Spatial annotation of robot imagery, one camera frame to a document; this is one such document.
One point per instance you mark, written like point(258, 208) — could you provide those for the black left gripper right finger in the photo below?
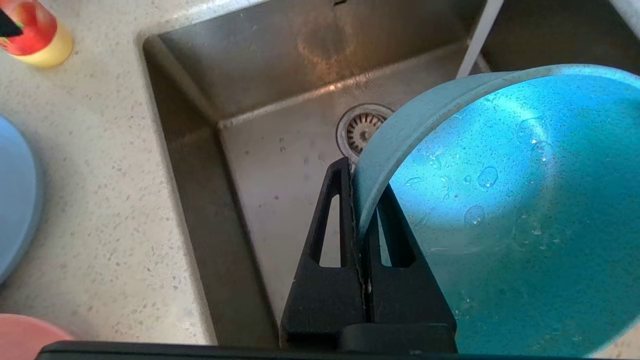
point(400, 295)

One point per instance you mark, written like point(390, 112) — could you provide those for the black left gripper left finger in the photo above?
point(325, 300)

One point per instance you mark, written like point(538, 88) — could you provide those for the teal bowl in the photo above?
point(525, 225)

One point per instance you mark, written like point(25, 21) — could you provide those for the dish soap bottle yellow cap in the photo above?
point(40, 40)

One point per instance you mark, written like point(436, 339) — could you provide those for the stainless steel sink basin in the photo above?
point(280, 75)

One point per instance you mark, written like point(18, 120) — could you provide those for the pink plate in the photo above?
point(25, 340)

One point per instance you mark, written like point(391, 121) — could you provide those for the blue plate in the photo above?
point(17, 200)

